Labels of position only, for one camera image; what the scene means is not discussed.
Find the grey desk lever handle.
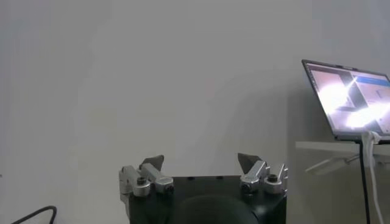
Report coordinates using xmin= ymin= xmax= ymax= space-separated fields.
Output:
xmin=304 ymin=154 xmax=361 ymax=177

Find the open dark laptop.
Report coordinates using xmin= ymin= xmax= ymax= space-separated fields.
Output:
xmin=301 ymin=59 xmax=390 ymax=144

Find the white laptop desk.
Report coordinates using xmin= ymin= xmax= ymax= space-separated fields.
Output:
xmin=295 ymin=140 xmax=390 ymax=161

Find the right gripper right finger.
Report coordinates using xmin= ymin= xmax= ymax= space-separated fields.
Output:
xmin=237 ymin=152 xmax=289 ymax=195

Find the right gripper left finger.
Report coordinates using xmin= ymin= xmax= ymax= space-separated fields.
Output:
xmin=118 ymin=154 xmax=175 ymax=198

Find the white laptop cable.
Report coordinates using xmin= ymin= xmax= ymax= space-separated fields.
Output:
xmin=361 ymin=130 xmax=385 ymax=224

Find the black cooker power cord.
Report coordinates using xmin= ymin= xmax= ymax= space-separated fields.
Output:
xmin=10 ymin=205 xmax=58 ymax=224

